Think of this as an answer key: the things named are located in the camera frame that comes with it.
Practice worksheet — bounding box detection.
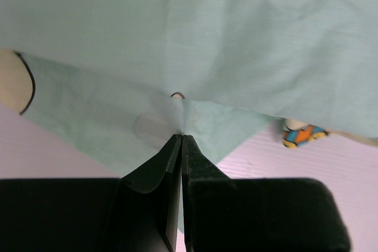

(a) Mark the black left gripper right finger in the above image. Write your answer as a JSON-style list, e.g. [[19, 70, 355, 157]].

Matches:
[[182, 136, 351, 251]]

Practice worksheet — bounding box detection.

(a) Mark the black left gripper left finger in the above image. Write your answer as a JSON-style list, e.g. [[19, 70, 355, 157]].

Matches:
[[1, 135, 181, 251]]

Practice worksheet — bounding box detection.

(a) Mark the mint green cartoon placemat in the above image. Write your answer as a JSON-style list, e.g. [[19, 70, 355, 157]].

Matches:
[[1, 0, 377, 174]]

